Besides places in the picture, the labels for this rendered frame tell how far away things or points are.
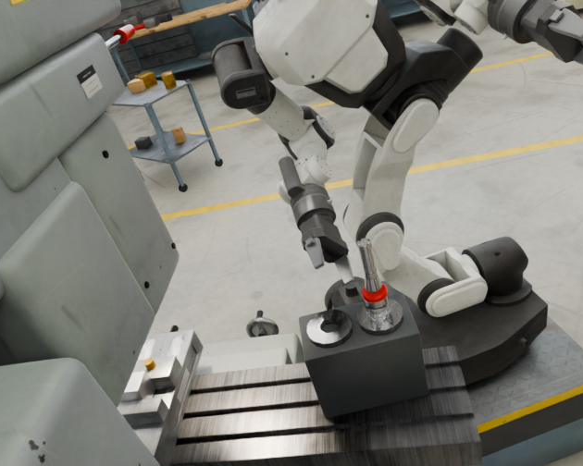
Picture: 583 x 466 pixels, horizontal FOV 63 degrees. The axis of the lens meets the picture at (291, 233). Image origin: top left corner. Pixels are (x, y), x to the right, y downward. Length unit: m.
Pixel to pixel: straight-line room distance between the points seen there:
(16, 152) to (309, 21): 0.67
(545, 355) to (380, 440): 0.94
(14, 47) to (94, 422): 0.40
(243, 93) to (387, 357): 0.66
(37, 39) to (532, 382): 1.60
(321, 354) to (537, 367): 1.02
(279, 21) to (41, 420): 0.88
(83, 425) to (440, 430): 0.73
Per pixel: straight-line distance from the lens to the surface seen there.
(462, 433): 1.02
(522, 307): 1.75
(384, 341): 0.92
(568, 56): 0.96
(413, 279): 1.53
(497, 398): 1.72
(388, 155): 1.24
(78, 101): 0.71
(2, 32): 0.62
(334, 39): 1.08
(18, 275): 0.56
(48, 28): 0.70
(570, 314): 2.54
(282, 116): 1.25
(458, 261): 1.65
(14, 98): 0.62
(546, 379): 1.78
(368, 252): 0.83
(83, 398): 0.44
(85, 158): 0.73
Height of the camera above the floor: 1.81
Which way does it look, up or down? 33 degrees down
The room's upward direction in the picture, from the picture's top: 17 degrees counter-clockwise
